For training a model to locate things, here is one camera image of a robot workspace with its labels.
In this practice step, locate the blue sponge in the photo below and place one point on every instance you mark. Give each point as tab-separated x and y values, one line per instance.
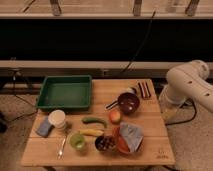
44	128

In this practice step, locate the red bowl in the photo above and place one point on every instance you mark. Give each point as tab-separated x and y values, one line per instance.
121	145

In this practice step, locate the green plastic cup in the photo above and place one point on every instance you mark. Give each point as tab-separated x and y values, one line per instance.
77	141

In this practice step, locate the yellow banana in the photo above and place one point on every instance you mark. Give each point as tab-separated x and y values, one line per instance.
91	132

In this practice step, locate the grey folded cloth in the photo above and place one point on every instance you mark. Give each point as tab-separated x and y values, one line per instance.
132	135

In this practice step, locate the white paper cup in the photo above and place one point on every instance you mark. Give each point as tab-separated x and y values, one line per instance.
58	119

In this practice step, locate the red yellow apple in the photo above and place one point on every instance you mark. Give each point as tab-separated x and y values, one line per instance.
115	116

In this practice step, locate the green cucumber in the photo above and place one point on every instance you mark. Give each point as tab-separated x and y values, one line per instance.
88	120

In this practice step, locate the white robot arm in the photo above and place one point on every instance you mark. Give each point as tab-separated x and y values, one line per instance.
186	81

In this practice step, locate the green plastic tray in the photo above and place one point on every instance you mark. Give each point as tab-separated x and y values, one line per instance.
69	93

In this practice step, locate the dark grapes bunch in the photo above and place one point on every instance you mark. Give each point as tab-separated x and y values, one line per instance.
106	143

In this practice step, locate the brown striped block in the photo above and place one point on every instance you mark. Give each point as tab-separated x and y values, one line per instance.
144	90

